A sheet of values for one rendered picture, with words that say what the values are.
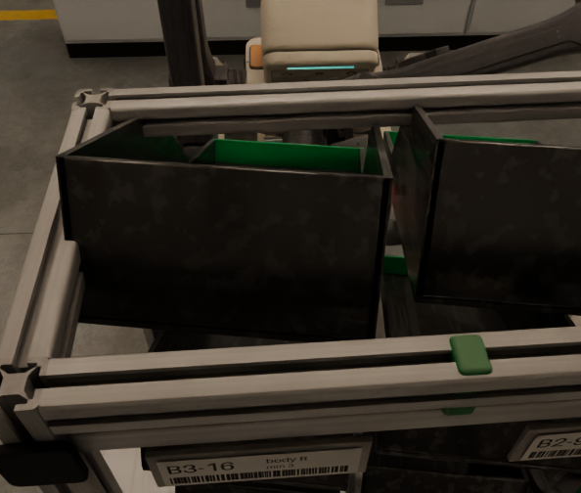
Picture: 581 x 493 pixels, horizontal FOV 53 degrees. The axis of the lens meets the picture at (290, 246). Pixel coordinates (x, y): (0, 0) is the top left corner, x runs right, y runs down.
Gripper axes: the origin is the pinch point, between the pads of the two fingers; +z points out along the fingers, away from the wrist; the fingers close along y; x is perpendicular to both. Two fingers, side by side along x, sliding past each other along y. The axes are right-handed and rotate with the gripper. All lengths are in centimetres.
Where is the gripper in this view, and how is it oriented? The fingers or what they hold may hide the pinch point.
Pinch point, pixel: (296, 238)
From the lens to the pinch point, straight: 72.5
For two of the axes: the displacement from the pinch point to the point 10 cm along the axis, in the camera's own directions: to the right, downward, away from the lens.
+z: -0.8, 9.5, -3.0
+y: 10.0, 0.7, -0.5
